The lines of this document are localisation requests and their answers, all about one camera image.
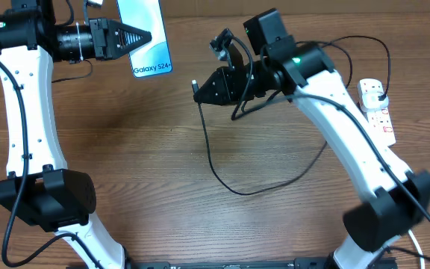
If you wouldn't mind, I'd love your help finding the Samsung Galaxy smartphone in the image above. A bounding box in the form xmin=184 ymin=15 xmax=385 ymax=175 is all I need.
xmin=116 ymin=0 xmax=172 ymax=78

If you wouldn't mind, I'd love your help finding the black USB charging cable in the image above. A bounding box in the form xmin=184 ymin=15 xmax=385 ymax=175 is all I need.
xmin=191 ymin=35 xmax=392 ymax=197

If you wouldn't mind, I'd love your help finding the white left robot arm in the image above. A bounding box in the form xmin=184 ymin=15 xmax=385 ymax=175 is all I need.
xmin=0 ymin=0 xmax=152 ymax=268

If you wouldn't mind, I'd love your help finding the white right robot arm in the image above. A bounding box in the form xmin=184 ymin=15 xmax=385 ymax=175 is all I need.
xmin=193 ymin=9 xmax=430 ymax=268

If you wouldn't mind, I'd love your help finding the white charger plug adapter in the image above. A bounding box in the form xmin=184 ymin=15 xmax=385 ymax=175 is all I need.
xmin=360 ymin=92 xmax=389 ymax=113

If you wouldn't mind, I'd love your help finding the white power strip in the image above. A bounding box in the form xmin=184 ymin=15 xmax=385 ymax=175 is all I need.
xmin=357 ymin=78 xmax=396 ymax=146

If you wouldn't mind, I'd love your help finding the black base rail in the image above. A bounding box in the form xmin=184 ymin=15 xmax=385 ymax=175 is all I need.
xmin=131 ymin=257 xmax=326 ymax=269

